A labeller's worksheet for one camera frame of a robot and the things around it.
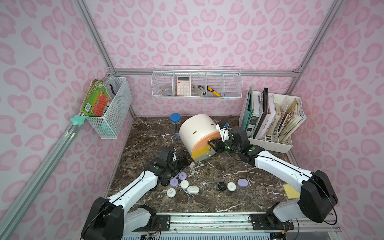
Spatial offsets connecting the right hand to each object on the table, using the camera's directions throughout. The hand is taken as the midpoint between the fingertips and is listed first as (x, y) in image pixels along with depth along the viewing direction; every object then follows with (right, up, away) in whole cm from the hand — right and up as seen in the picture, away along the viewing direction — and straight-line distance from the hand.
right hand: (209, 141), depth 80 cm
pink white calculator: (-15, +34, +15) cm, 40 cm away
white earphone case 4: (+13, -25, +3) cm, 28 cm away
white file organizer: (+36, +12, +8) cm, 39 cm away
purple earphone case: (-15, -21, +7) cm, 26 cm away
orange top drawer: (-3, 0, -3) cm, 5 cm away
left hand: (-11, -11, +4) cm, 16 cm away
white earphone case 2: (-9, -26, +2) cm, 28 cm away
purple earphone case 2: (-19, -23, +5) cm, 31 cm away
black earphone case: (+8, -25, +4) cm, 26 cm away
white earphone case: (-13, -24, +4) cm, 28 cm away
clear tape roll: (-26, +31, +16) cm, 43 cm away
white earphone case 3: (-21, -28, +2) cm, 35 cm away
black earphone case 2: (-25, -24, +6) cm, 35 cm away
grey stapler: (-5, +32, +17) cm, 37 cm away
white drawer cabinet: (-7, +5, 0) cm, 9 cm away
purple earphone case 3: (+19, -23, +4) cm, 31 cm away
